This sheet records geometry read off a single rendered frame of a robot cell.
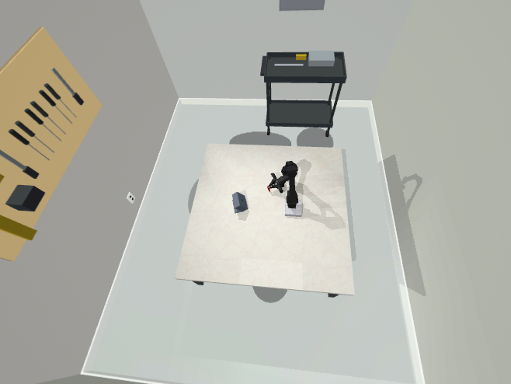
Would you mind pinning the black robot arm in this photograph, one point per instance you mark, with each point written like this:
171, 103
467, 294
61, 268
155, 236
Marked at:
289, 172

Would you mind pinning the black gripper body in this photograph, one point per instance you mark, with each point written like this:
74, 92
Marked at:
278, 182

